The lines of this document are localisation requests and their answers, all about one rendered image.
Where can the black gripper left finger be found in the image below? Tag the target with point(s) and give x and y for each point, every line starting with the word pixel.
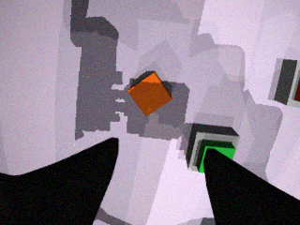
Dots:
pixel 68 192

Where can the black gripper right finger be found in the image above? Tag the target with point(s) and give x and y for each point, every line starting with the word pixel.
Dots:
pixel 239 197

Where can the orange block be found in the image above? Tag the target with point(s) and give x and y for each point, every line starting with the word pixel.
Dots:
pixel 150 93

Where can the green button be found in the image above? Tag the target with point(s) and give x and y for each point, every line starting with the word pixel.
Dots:
pixel 223 139

